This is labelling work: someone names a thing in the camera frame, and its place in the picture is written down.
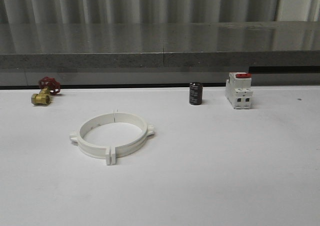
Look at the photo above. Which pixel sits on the white half-ring pipe clamp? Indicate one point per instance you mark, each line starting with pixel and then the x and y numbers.
pixel 101 152
pixel 131 147

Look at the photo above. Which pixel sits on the black cylindrical capacitor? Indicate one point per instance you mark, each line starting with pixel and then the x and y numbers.
pixel 195 93

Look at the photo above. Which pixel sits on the grey stone shelf ledge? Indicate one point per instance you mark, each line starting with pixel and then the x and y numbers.
pixel 275 47

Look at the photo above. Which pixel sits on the white circuit breaker red switch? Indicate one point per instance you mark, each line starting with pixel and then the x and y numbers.
pixel 238 90

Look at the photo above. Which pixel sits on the brass valve with red handle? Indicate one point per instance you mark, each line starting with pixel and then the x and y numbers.
pixel 48 86

